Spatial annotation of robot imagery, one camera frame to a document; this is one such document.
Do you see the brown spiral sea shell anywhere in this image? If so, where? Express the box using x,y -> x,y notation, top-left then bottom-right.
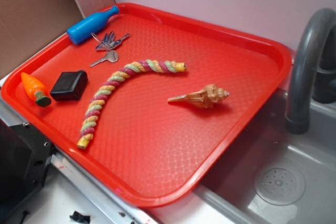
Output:
167,84 -> 230,109

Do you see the red plastic tray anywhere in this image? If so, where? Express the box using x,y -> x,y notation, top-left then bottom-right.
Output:
1,3 -> 292,208

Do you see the single silver key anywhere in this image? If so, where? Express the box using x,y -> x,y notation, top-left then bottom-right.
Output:
90,50 -> 119,67

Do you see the bunch of silver keys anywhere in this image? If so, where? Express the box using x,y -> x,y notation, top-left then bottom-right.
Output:
91,31 -> 131,51

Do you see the black rectangular block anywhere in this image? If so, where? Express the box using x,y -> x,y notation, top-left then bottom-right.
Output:
50,70 -> 88,101

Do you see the blue plastic bottle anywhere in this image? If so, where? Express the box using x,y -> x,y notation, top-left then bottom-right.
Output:
66,6 -> 120,45

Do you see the grey toy sink basin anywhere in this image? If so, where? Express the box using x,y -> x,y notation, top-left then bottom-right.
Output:
146,87 -> 336,224

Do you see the grey curved faucet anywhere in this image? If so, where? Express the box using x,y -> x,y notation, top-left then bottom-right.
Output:
285,8 -> 335,134

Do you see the orange toy carrot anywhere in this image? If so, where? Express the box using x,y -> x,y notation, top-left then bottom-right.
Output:
20,72 -> 51,108

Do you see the round sink drain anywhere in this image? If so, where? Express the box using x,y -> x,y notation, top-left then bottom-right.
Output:
254,162 -> 306,206

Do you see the black tape scrap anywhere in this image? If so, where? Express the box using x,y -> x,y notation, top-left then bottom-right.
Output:
69,211 -> 91,224

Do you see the brown cardboard panel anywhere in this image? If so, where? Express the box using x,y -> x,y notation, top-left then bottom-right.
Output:
1,0 -> 115,78

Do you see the multicoloured twisted rope toy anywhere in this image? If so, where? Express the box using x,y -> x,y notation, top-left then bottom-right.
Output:
77,59 -> 187,149

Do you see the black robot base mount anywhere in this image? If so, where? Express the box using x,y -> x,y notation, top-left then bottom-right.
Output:
1,121 -> 54,223

